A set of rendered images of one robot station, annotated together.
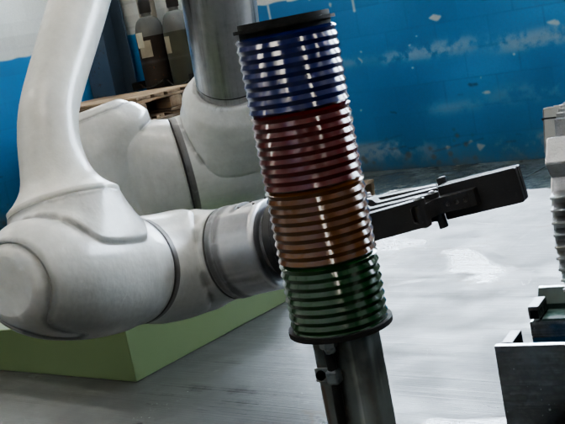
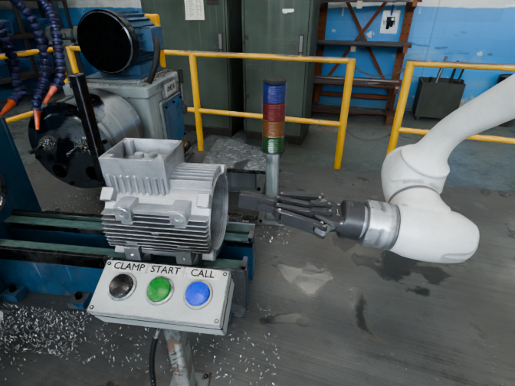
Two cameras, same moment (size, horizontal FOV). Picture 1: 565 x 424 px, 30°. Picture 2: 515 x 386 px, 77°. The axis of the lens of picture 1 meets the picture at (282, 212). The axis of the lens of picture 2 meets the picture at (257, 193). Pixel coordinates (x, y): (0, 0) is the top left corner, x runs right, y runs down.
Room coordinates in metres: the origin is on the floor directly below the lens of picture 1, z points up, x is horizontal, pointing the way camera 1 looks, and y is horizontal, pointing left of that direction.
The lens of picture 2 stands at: (1.38, -0.36, 1.38)
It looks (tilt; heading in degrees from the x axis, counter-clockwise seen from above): 30 degrees down; 159
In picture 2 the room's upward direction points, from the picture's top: straight up
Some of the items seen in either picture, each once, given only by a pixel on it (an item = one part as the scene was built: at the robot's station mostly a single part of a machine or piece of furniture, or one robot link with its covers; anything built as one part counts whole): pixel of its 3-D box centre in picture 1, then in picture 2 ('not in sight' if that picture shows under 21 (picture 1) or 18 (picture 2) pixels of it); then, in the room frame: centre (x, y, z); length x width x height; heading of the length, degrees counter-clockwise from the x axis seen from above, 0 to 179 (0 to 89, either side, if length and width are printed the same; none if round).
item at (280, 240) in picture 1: (320, 219); (273, 125); (0.62, -0.02, 1.10); 0.06 x 0.06 x 0.04
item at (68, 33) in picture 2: not in sight; (73, 64); (-4.76, -1.12, 0.56); 0.46 x 0.36 x 1.13; 71
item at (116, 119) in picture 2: not in sight; (96, 133); (0.33, -0.48, 1.04); 0.41 x 0.25 x 0.25; 151
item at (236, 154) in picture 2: not in sight; (242, 167); (0.35, -0.03, 0.86); 0.27 x 0.24 x 0.12; 151
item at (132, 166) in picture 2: not in sight; (145, 165); (0.78, -0.36, 1.11); 0.12 x 0.11 x 0.07; 62
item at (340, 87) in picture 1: (292, 69); (274, 91); (0.62, -0.02, 1.19); 0.06 x 0.06 x 0.04
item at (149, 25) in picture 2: not in sight; (142, 75); (0.08, -0.31, 1.16); 0.33 x 0.26 x 0.42; 151
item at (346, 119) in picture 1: (306, 145); (273, 109); (0.62, -0.02, 1.14); 0.06 x 0.06 x 0.04
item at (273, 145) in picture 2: (334, 290); (273, 142); (0.62, -0.02, 1.05); 0.06 x 0.06 x 0.04
